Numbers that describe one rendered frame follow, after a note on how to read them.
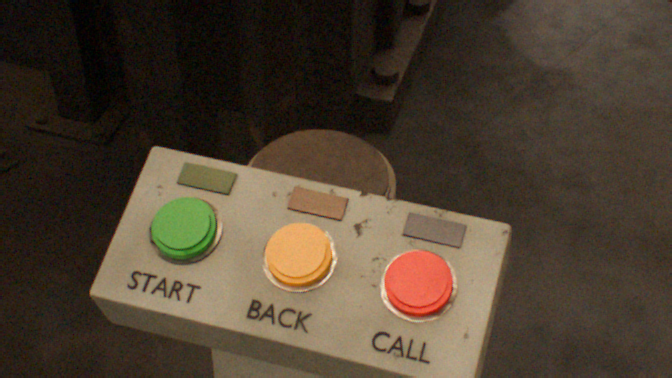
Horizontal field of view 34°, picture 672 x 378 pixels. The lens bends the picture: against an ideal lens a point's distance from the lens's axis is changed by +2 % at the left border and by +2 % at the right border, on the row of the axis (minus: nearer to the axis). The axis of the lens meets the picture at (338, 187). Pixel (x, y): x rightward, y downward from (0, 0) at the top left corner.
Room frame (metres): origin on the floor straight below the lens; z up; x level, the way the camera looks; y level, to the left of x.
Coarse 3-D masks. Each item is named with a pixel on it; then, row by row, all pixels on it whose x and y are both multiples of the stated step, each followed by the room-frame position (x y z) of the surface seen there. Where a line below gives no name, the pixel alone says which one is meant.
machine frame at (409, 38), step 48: (0, 0) 1.44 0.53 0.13; (96, 0) 1.39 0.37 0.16; (336, 0) 1.28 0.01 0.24; (384, 0) 1.40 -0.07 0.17; (432, 0) 1.55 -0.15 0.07; (0, 48) 1.45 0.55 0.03; (336, 48) 1.28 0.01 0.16; (384, 48) 1.41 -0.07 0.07; (240, 96) 1.33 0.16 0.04; (336, 96) 1.28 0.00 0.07; (384, 96) 1.29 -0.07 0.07
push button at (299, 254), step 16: (304, 224) 0.47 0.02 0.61; (272, 240) 0.46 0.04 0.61; (288, 240) 0.46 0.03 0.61; (304, 240) 0.45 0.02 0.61; (320, 240) 0.45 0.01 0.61; (272, 256) 0.45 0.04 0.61; (288, 256) 0.45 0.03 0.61; (304, 256) 0.44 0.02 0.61; (320, 256) 0.44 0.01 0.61; (272, 272) 0.44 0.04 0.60; (288, 272) 0.44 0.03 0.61; (304, 272) 0.43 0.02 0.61; (320, 272) 0.44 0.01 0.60
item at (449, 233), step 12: (408, 216) 0.47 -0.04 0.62; (420, 216) 0.47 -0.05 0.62; (408, 228) 0.47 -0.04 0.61; (420, 228) 0.47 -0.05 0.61; (432, 228) 0.46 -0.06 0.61; (444, 228) 0.46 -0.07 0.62; (456, 228) 0.46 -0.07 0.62; (432, 240) 0.46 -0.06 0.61; (444, 240) 0.46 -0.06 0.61; (456, 240) 0.46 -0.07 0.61
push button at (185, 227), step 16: (176, 208) 0.48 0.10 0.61; (192, 208) 0.48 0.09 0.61; (208, 208) 0.48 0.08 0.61; (160, 224) 0.47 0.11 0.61; (176, 224) 0.47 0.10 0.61; (192, 224) 0.47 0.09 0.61; (208, 224) 0.47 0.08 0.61; (160, 240) 0.46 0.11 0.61; (176, 240) 0.46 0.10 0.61; (192, 240) 0.46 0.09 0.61; (208, 240) 0.46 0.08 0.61; (176, 256) 0.45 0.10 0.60; (192, 256) 0.45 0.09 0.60
